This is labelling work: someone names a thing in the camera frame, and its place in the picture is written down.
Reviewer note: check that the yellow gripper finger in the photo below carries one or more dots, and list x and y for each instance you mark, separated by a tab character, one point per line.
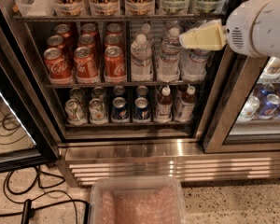
208	36

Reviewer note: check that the front right blue can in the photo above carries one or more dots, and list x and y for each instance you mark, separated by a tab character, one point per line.
141	109

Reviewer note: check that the clear plastic bin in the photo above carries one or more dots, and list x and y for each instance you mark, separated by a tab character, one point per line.
137	200

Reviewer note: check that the front right cola can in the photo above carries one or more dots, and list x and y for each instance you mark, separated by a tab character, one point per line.
114	62

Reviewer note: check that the second row left cola can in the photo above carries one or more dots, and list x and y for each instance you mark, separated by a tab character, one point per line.
59	42

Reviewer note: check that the right water bottle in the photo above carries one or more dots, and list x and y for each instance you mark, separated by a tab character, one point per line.
192	64

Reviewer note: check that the front left white can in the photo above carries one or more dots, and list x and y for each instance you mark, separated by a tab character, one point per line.
75	112

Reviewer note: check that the right tea bottle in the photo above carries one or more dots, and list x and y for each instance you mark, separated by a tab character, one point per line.
185	103

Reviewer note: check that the empty clear shelf tray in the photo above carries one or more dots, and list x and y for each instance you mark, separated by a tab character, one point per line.
35	8

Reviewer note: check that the second row cola can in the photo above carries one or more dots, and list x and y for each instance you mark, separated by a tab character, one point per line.
87	41
59	42
112	40

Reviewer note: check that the blue can behind door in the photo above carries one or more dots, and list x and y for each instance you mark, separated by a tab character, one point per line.
268	105

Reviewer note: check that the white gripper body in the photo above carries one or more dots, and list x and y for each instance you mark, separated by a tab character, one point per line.
242	32

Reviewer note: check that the white can behind door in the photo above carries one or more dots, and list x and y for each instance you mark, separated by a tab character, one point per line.
249	109

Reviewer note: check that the front middle cola can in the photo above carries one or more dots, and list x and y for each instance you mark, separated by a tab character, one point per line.
85	63

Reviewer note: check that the second row right cola can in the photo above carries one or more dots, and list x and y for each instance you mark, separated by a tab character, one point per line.
112	40

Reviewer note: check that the stainless steel fridge cabinet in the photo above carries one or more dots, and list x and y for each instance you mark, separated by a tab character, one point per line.
89	152

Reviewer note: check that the open left glass door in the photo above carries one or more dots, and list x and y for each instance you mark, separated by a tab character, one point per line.
23	140

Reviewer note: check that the left water bottle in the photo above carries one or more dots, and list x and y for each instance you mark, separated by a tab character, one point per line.
141	59

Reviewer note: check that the second row middle cola can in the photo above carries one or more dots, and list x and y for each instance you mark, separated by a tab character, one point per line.
87	41

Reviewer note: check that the middle water bottle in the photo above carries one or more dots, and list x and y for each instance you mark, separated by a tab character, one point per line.
168	60

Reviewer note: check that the front left cola can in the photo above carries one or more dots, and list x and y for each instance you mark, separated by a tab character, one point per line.
56	63

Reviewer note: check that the water bottle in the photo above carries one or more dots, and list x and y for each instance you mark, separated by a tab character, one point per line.
141	59
168	60
192	64

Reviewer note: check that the tea bottle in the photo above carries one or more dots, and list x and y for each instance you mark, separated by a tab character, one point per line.
164	103
185	103

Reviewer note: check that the right glass fridge door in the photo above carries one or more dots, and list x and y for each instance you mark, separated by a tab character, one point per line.
226	133

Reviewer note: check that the left tea bottle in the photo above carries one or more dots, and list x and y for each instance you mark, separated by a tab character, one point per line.
164	103

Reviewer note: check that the front left blue can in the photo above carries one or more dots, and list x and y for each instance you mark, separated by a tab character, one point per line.
119	109

